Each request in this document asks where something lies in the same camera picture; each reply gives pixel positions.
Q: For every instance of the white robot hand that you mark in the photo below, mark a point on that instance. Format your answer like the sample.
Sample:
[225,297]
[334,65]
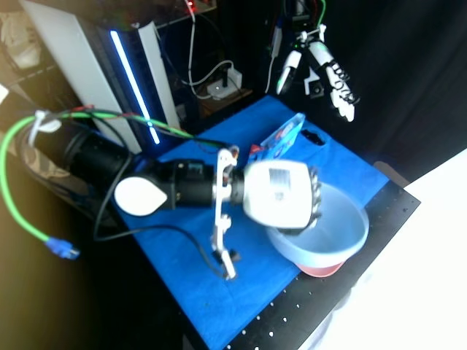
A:
[277,197]
[323,54]

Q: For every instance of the blue snack packet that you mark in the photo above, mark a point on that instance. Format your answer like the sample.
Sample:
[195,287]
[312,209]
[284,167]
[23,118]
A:
[282,136]

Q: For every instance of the light blue bowl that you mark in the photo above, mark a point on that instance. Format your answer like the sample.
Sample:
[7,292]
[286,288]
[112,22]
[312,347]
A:
[328,240]

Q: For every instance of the pink square plate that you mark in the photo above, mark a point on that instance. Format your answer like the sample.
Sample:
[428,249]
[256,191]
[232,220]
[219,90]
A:
[321,270]

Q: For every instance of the white power adapter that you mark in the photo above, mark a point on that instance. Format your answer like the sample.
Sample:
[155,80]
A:
[235,77]

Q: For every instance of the blue table cloth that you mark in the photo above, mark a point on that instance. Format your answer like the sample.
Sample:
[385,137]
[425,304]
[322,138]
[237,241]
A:
[189,262]

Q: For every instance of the white socket box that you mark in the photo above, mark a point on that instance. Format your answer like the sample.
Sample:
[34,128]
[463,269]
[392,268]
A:
[219,91]

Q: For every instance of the white column with blue light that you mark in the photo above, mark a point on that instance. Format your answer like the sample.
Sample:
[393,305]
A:
[73,54]

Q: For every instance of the beige plastic bag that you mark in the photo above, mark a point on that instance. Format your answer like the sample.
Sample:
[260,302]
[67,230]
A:
[22,40]

